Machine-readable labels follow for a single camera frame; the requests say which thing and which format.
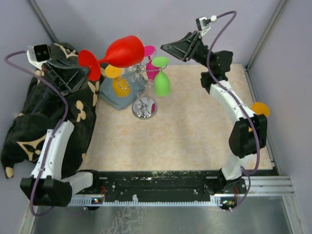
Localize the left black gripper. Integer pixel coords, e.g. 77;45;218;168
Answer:
40;57;92;107

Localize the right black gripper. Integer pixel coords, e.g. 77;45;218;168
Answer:
159;31;212;71

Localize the pink plastic wine glass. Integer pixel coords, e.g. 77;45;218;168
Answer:
144;45;159;81

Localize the green plastic wine glass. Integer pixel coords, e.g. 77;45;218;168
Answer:
152;57;171;97

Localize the orange wine glass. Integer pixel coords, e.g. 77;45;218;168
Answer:
104;65;131;98
251;102;270;117

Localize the red plastic wine glass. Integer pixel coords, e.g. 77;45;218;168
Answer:
78;35;144;81

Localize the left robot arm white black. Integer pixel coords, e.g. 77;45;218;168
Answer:
20;59;101;209

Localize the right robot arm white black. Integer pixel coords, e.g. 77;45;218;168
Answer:
160;31;268;195

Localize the chrome wine glass rack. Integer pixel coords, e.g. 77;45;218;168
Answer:
122;63;157;120

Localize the orange wine glass front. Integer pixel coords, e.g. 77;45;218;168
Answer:
251;102;270;117

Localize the black floral blanket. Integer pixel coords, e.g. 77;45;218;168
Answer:
0;42;109;180

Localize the grey folded cloth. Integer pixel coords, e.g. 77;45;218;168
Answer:
98;78;145;110

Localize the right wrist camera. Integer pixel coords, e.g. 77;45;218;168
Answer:
195;17;211;37

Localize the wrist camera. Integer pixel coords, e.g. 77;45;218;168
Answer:
195;17;211;37
26;44;51;70

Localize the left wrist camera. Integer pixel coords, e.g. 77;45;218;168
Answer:
26;44;51;70

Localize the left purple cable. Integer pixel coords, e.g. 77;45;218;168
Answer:
4;50;88;217

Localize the purple cable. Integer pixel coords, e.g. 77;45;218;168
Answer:
206;10;260;212
4;50;88;217

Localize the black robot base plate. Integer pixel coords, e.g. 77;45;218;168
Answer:
79;171;246;202

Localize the white slotted cable duct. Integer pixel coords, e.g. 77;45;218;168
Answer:
68;196;224;207

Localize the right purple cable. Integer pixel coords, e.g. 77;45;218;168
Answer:
206;10;260;212

